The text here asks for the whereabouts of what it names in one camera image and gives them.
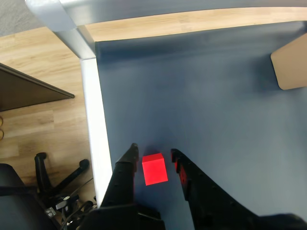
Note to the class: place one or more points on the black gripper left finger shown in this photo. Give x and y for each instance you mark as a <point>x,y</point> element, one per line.
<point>122,177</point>

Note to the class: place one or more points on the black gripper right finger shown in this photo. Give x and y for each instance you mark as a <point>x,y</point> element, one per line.
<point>206,201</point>

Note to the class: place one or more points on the red cube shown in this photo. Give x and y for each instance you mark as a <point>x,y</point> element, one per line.
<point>154,171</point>

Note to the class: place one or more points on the beige rounded box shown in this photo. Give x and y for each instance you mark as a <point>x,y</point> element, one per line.
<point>292,67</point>

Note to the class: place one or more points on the black power adapter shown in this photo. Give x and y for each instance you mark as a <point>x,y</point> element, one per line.
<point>61,204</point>

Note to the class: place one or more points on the dark grey table mat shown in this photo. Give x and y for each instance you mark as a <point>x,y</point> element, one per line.
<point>216,115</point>

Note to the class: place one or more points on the black office chair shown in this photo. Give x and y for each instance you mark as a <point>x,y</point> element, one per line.
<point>14,191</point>

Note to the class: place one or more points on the dark desk panel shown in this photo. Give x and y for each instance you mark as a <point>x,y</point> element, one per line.
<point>24,91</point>

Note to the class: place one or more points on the aluminium tube table frame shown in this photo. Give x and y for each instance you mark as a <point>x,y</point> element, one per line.
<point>69,38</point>

